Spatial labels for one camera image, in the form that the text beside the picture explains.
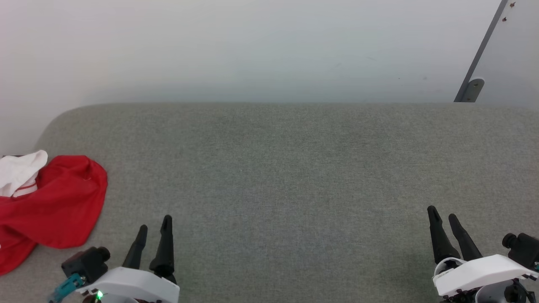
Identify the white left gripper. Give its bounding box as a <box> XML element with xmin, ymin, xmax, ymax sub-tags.
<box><xmin>76</xmin><ymin>215</ymin><xmax>181</xmax><ymax>303</ymax></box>

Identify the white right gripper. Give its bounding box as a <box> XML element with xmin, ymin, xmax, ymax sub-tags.
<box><xmin>427</xmin><ymin>205</ymin><xmax>539</xmax><ymax>295</ymax></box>

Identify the grey metal wall rail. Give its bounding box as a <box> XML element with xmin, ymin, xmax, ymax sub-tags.
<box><xmin>454</xmin><ymin>0</ymin><xmax>509</xmax><ymax>103</ymax></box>

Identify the grey metal rail bracket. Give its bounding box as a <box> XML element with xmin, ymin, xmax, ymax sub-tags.
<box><xmin>462</xmin><ymin>78</ymin><xmax>485</xmax><ymax>103</ymax></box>

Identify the red white striped jersey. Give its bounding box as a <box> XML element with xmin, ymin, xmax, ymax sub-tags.
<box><xmin>0</xmin><ymin>150</ymin><xmax>108</xmax><ymax>276</ymax></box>

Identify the teal left camera connector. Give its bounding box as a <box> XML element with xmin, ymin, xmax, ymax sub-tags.
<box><xmin>48</xmin><ymin>274</ymin><xmax>85</xmax><ymax>303</ymax></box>

